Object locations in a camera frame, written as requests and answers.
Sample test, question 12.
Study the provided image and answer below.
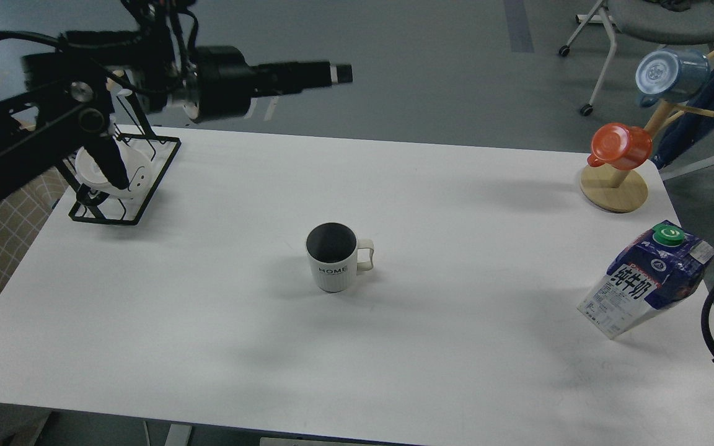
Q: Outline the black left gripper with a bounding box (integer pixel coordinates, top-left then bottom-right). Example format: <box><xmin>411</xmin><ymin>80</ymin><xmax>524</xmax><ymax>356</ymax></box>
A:
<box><xmin>184</xmin><ymin>46</ymin><xmax>353</xmax><ymax>123</ymax></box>

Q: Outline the white HOME mug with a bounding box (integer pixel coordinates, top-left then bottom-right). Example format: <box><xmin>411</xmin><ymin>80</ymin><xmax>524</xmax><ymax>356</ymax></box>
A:
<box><xmin>305</xmin><ymin>222</ymin><xmax>374</xmax><ymax>293</ymax></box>

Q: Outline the blue milk carton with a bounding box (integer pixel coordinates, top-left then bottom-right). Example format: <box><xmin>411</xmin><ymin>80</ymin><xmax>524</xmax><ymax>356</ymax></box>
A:
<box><xmin>577</xmin><ymin>220</ymin><xmax>714</xmax><ymax>339</ymax></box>

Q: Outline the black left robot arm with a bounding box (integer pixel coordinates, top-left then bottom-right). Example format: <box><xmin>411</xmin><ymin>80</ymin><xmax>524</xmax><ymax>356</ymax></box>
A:
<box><xmin>0</xmin><ymin>1</ymin><xmax>353</xmax><ymax>201</ymax></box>

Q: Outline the white smiley cup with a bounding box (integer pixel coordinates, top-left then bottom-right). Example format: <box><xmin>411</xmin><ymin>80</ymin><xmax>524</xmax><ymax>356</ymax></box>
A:
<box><xmin>74</xmin><ymin>141</ymin><xmax>154</xmax><ymax>199</ymax></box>

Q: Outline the red plastic cup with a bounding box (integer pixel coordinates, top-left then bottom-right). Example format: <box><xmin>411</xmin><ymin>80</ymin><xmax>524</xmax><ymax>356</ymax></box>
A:
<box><xmin>587</xmin><ymin>123</ymin><xmax>653</xmax><ymax>170</ymax></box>

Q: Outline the blue plastic cup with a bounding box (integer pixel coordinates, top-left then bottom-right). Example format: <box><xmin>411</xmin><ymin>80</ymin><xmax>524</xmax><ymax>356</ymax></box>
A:
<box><xmin>635</xmin><ymin>49</ymin><xmax>712</xmax><ymax>108</ymax></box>

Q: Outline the wooden mug tree stand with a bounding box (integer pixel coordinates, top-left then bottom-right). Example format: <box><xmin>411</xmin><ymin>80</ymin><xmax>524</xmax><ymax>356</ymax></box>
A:
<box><xmin>580</xmin><ymin>50</ymin><xmax>714</xmax><ymax>214</ymax></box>

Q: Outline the grey office chair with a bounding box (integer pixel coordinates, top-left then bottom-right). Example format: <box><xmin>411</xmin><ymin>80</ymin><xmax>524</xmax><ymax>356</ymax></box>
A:
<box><xmin>558</xmin><ymin>1</ymin><xmax>714</xmax><ymax>116</ymax></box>

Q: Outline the silver floor bracket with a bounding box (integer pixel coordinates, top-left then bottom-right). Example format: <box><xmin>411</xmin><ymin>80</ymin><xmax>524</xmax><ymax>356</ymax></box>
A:
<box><xmin>243</xmin><ymin>95</ymin><xmax>280</xmax><ymax>121</ymax></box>

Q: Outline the black wire cup rack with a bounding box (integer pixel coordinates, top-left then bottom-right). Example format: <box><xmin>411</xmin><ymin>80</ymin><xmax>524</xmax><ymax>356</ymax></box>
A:
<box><xmin>56</xmin><ymin>80</ymin><xmax>181</xmax><ymax>226</ymax></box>

